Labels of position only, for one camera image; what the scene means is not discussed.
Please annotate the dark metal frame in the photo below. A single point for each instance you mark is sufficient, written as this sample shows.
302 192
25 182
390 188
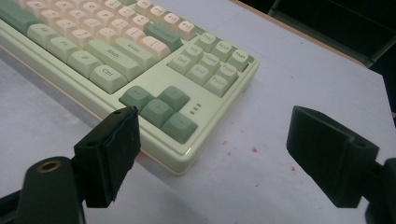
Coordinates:
327 41

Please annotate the green and cream keyboard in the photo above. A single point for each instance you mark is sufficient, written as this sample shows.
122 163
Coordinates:
162 74

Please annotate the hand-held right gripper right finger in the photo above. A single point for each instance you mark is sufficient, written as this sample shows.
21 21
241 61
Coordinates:
327 155

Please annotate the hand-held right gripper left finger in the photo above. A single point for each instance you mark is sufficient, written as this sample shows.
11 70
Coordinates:
109 155

